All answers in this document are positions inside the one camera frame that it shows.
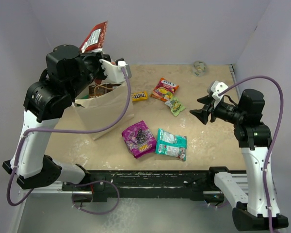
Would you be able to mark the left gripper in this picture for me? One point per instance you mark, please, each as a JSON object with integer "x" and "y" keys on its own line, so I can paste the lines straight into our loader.
{"x": 95, "y": 57}

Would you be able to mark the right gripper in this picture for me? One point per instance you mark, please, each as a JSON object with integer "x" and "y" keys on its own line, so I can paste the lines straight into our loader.
{"x": 202, "y": 114}

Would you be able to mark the brown chips bag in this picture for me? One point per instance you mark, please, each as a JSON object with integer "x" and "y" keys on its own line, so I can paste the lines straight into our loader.
{"x": 101, "y": 89}

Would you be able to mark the red doritos bag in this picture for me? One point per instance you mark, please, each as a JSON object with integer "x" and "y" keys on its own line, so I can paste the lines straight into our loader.
{"x": 95, "y": 39}

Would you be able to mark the brown paper bag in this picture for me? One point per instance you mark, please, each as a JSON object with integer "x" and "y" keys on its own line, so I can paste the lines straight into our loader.
{"x": 102, "y": 111}

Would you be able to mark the orange fox's fruits candy bag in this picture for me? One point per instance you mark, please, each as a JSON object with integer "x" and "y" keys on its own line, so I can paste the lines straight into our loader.
{"x": 164, "y": 90}

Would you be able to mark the green chips bag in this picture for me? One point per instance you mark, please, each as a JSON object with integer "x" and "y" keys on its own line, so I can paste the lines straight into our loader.
{"x": 85, "y": 97}

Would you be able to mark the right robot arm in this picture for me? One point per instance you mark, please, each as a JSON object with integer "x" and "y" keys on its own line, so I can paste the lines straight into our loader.
{"x": 257, "y": 209}

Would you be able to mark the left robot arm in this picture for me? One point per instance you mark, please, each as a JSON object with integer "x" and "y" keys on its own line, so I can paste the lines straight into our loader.
{"x": 69, "y": 71}

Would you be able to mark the teal fox's mint bag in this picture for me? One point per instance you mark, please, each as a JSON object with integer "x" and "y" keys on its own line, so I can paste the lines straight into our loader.
{"x": 171, "y": 144}

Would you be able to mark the purple candy bag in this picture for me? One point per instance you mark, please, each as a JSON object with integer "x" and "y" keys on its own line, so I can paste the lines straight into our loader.
{"x": 139, "y": 139}

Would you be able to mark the small green himalaya sachet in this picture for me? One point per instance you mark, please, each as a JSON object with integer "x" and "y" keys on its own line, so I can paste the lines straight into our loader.
{"x": 175, "y": 106}

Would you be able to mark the tape roll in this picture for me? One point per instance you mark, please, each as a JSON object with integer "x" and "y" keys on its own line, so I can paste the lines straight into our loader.
{"x": 199, "y": 68}

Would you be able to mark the yellow m&m's packet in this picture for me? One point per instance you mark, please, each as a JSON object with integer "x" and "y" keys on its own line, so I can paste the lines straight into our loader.
{"x": 139, "y": 96}

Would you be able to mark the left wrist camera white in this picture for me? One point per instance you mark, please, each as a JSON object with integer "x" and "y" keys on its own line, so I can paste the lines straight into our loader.
{"x": 114, "y": 72}

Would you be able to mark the black aluminium base frame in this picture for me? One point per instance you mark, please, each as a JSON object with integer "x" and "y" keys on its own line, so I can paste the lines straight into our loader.
{"x": 141, "y": 179}

